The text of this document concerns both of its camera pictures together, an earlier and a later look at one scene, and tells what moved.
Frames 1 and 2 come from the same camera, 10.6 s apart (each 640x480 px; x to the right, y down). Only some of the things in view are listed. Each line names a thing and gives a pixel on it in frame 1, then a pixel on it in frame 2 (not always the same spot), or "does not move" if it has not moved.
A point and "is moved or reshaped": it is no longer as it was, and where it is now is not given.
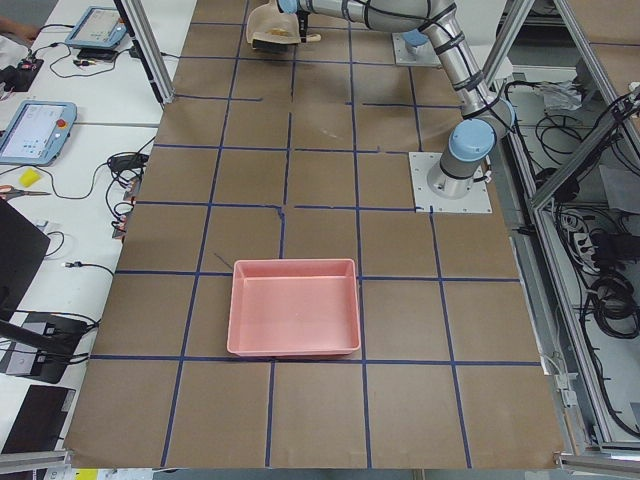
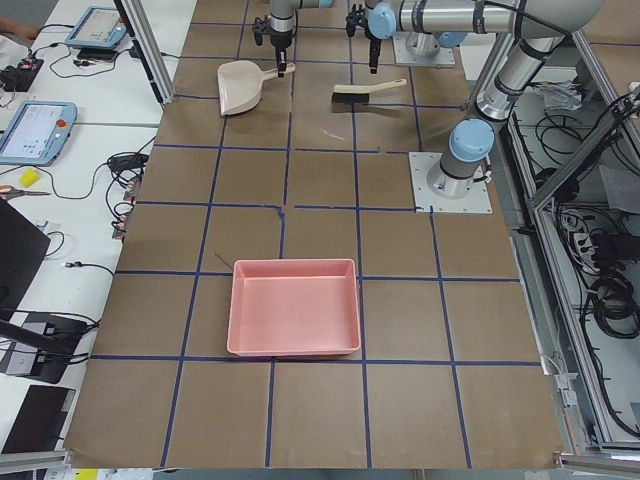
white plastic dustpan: (270, 18) is moved or reshaped
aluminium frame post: (145, 40) does not move
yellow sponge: (29, 177) does not move
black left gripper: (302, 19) to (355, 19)
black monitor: (22, 247) does not move
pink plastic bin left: (294, 308) does not move
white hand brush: (281, 42) is moved or reshaped
